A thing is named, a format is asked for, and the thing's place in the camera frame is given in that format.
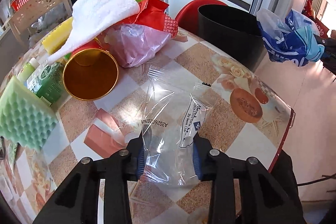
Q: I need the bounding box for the blue white plastic bag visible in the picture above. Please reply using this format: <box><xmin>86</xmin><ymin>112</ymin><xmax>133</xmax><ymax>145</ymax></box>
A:
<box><xmin>256</xmin><ymin>9</ymin><xmax>325</xmax><ymax>67</ymax></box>

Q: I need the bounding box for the clear plastic zip bag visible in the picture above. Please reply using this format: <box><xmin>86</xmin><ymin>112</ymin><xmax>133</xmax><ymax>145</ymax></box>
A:
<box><xmin>141</xmin><ymin>67</ymin><xmax>217</xmax><ymax>186</ymax></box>

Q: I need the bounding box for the green lotion bottle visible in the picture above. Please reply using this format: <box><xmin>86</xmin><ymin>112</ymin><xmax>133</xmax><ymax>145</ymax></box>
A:
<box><xmin>17</xmin><ymin>57</ymin><xmax>39</xmax><ymax>83</ymax></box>

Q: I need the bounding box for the yellow wavy sponge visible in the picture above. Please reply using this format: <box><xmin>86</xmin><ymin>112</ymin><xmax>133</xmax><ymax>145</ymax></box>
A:
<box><xmin>42</xmin><ymin>16</ymin><xmax>73</xmax><ymax>55</ymax></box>

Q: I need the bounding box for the black trash bin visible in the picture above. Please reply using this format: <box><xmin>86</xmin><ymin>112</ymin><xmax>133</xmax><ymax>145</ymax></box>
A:
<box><xmin>198</xmin><ymin>4</ymin><xmax>265</xmax><ymax>72</ymax></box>

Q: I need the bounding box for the patterned tablecloth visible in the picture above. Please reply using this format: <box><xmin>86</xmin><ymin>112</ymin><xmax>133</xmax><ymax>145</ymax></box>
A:
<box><xmin>1</xmin><ymin>31</ymin><xmax>294</xmax><ymax>223</ymax></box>

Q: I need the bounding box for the green wavy sponge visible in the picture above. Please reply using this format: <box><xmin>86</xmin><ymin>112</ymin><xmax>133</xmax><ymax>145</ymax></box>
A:
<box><xmin>1</xmin><ymin>76</ymin><xmax>58</xmax><ymax>150</ymax></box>

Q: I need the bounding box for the green box package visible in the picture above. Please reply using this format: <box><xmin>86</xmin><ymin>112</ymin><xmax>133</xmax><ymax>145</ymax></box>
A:
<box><xmin>26</xmin><ymin>61</ymin><xmax>64</xmax><ymax>106</ymax></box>

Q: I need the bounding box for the gold red paper cup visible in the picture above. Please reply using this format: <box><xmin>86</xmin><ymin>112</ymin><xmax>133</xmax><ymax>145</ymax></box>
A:
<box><xmin>63</xmin><ymin>38</ymin><xmax>119</xmax><ymax>101</ymax></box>

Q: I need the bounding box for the red plastic stool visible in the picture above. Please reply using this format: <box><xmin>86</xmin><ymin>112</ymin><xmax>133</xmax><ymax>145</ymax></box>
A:
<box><xmin>175</xmin><ymin>0</ymin><xmax>226</xmax><ymax>35</ymax></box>

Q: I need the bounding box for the pink plastic bag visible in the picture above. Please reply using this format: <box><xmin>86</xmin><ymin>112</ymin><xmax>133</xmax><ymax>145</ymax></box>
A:
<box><xmin>102</xmin><ymin>24</ymin><xmax>171</xmax><ymax>68</ymax></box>

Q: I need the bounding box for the red plastic wrapper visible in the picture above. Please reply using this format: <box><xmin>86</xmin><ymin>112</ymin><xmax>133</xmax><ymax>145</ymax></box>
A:
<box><xmin>118</xmin><ymin>0</ymin><xmax>178</xmax><ymax>38</ymax></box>

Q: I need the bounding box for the white towel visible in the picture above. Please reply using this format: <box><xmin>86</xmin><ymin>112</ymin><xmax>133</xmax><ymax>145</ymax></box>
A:
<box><xmin>47</xmin><ymin>0</ymin><xmax>139</xmax><ymax>65</ymax></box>

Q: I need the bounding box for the beige perforated storage cart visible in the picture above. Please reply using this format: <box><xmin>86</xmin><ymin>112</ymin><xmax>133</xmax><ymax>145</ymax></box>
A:
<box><xmin>8</xmin><ymin>0</ymin><xmax>72</xmax><ymax>47</ymax></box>

